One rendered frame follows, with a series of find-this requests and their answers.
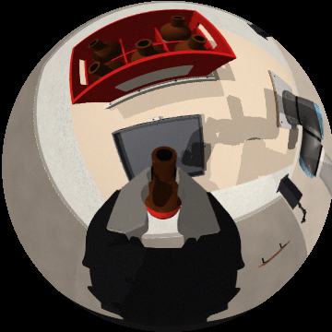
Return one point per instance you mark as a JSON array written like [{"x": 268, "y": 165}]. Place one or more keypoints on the brown bottle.
[
  {"x": 196, "y": 43},
  {"x": 176, "y": 30},
  {"x": 145, "y": 49},
  {"x": 105, "y": 52},
  {"x": 163, "y": 201},
  {"x": 100, "y": 70}
]

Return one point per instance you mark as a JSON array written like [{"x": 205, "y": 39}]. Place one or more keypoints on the red box with cut-out openings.
[{"x": 150, "y": 70}]

